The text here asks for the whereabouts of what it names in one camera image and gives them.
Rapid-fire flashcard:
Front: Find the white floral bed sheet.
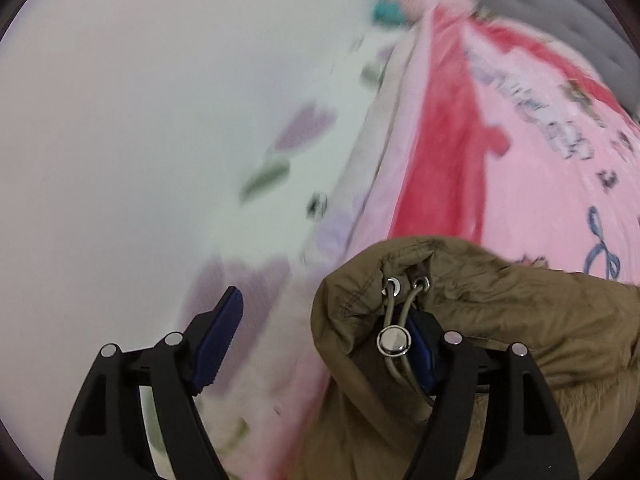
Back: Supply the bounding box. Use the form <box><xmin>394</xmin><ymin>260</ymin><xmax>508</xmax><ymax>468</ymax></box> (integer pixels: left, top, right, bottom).
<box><xmin>135</xmin><ymin>35</ymin><xmax>416</xmax><ymax>480</ymax></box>

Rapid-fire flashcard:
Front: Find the teal small item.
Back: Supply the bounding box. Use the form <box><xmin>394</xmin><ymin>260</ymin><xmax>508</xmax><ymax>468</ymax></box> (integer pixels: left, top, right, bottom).
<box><xmin>369</xmin><ymin>0</ymin><xmax>407</xmax><ymax>27</ymax></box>

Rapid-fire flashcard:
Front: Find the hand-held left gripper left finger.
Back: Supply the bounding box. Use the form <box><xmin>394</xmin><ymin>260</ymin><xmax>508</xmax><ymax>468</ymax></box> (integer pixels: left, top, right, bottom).
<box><xmin>54</xmin><ymin>286</ymin><xmax>245</xmax><ymax>480</ymax></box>

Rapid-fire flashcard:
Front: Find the pink printed blanket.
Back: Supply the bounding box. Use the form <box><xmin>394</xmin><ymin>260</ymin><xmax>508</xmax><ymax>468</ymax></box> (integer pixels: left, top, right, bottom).
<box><xmin>280</xmin><ymin>0</ymin><xmax>640</xmax><ymax>480</ymax></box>

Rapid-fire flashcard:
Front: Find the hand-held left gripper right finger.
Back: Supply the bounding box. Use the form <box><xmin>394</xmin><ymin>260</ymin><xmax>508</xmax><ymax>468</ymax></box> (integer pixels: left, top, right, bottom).
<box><xmin>400</xmin><ymin>309</ymin><xmax>581</xmax><ymax>480</ymax></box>

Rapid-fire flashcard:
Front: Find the olive puffer jacket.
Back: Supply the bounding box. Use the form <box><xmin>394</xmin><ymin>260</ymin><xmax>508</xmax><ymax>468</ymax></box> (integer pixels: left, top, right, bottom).
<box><xmin>294</xmin><ymin>236</ymin><xmax>640</xmax><ymax>480</ymax></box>

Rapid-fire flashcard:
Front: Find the grey tufted headboard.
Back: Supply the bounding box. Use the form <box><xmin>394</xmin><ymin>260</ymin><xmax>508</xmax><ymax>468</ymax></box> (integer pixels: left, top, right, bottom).
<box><xmin>387</xmin><ymin>0</ymin><xmax>640</xmax><ymax>123</ymax></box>

